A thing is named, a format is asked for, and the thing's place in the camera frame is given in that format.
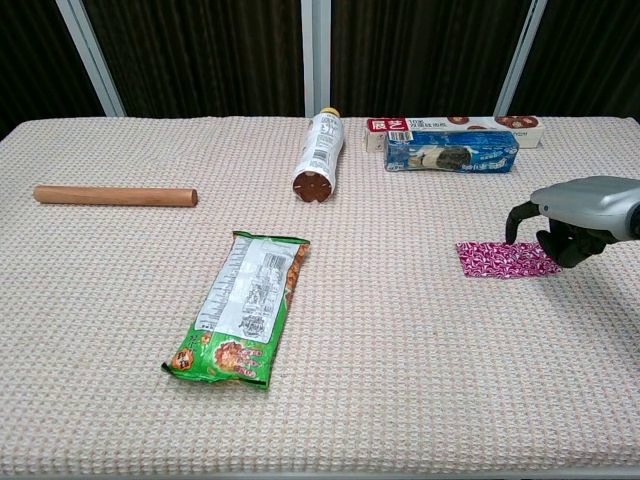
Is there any dark curtain panel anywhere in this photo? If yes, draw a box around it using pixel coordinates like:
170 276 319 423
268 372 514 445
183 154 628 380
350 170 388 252
509 0 640 121
0 0 107 141
82 0 305 119
329 0 532 119

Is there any red white cookie box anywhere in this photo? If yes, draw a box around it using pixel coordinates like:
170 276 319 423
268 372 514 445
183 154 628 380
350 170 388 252
364 115 546 154

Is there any pink waffle tablecloth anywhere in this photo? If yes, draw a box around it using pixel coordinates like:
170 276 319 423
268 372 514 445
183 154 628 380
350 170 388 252
0 115 640 476

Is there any green snack bag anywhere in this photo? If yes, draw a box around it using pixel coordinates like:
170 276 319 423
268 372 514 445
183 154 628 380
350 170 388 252
160 230 311 390

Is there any blue cookie package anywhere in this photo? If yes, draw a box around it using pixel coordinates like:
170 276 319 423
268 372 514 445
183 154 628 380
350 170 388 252
383 130 520 174

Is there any pink patterned packet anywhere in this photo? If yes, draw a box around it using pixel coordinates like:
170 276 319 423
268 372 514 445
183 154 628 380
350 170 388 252
454 240 563 279

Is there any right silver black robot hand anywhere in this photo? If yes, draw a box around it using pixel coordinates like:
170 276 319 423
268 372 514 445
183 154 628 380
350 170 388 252
504 175 640 269

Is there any wooden rolling stick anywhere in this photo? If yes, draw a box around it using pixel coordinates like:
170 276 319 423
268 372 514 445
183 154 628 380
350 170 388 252
32 184 199 208

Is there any white brown drink bottle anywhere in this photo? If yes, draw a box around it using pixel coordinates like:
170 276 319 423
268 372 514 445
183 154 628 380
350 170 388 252
291 106 347 203

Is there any white metal divider post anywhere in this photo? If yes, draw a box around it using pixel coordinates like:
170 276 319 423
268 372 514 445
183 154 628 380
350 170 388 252
493 0 549 117
53 0 126 118
299 0 332 119

